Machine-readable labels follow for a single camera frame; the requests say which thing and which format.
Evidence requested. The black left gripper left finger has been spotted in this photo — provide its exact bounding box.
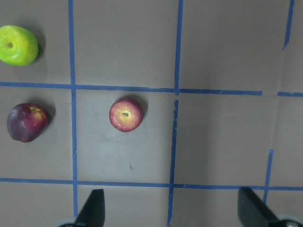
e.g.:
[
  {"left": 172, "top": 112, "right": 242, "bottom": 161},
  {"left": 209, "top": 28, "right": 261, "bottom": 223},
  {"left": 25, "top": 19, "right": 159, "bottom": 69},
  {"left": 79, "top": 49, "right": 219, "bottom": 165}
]
[{"left": 74, "top": 189, "right": 105, "bottom": 227}]

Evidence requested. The red yellow apple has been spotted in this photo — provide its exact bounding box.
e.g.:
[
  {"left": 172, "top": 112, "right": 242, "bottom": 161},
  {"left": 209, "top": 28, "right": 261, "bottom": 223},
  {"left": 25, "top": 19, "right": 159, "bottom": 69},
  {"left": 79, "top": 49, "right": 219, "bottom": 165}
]
[{"left": 109, "top": 97, "right": 144, "bottom": 132}]

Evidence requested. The green apple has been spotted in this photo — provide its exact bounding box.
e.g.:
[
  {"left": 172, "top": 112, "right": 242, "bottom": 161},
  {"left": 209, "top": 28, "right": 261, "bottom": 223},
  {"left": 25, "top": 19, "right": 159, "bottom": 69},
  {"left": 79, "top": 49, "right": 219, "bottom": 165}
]
[{"left": 0, "top": 25, "right": 38, "bottom": 66}]

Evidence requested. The dark red apple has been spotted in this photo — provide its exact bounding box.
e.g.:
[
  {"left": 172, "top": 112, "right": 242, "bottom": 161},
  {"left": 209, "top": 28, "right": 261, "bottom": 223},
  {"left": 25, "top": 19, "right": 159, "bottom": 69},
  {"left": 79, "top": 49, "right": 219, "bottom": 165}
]
[{"left": 7, "top": 103, "right": 50, "bottom": 143}]

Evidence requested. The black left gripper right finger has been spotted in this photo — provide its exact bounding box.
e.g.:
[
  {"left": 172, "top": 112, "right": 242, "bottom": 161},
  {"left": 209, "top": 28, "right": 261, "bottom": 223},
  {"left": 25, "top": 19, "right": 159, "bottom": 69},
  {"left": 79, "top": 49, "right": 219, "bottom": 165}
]
[{"left": 238, "top": 187, "right": 284, "bottom": 227}]

